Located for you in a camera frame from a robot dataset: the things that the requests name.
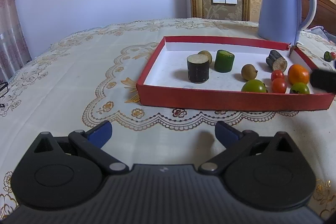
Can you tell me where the red cherry tomato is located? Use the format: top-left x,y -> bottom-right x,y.
270,70 -> 285,82
271,78 -> 287,94

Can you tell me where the green tomato right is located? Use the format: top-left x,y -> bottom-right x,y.
290,83 -> 310,94

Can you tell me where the green tomato left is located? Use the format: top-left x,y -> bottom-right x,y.
241,79 -> 268,93

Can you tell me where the pink floral curtain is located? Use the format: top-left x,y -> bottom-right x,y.
0,0 -> 31,83

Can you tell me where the small red tomato on table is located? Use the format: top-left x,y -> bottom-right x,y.
330,52 -> 336,60

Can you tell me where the blue electric kettle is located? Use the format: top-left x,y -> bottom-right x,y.
258,0 -> 317,45

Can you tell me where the embroidered cream tablecloth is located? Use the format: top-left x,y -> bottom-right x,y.
1,19 -> 335,219

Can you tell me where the wooden bed headboard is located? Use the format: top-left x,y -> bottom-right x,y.
301,0 -> 336,35

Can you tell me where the small green fruit on table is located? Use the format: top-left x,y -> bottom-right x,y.
323,51 -> 333,62

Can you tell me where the dark sugarcane piece upright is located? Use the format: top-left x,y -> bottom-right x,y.
187,54 -> 210,84

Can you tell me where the orange tangerine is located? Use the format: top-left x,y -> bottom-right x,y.
288,64 -> 310,85

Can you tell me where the green cucumber piece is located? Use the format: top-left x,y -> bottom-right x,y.
214,50 -> 235,73

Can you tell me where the red cardboard box lid tray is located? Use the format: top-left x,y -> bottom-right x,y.
136,36 -> 334,111

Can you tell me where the green tomato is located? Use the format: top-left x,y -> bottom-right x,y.
290,83 -> 310,94
241,79 -> 268,93

